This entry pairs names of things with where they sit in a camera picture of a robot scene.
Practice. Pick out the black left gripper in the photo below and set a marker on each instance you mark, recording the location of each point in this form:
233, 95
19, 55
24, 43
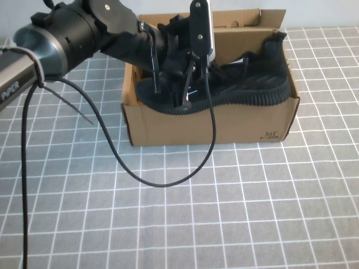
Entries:
176, 42

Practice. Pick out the black knit sneaker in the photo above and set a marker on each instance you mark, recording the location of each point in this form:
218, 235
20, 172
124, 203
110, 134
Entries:
252, 87

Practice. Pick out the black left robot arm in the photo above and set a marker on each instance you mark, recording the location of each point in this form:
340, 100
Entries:
70, 36

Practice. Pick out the brown cardboard shoe box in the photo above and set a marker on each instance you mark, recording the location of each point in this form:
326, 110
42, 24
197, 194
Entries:
238, 123

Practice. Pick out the grey zip tie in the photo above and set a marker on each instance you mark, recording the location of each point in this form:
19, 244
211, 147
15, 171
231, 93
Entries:
37, 70

